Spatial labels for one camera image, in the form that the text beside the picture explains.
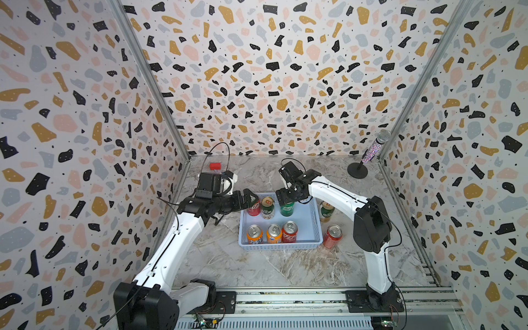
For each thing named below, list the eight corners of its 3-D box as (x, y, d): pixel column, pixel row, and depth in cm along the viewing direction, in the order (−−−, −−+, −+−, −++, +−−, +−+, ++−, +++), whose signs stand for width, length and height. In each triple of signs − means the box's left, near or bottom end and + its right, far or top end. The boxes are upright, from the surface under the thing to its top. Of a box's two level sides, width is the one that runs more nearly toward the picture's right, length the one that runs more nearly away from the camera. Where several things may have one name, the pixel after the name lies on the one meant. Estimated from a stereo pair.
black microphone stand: (349, 178, 115) (351, 173, 112) (345, 165, 122) (347, 160, 119) (367, 178, 116) (369, 173, 113) (362, 165, 122) (364, 160, 119)
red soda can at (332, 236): (322, 248, 89) (328, 237, 80) (321, 235, 92) (325, 224, 84) (336, 248, 89) (343, 237, 80) (334, 235, 93) (340, 224, 84)
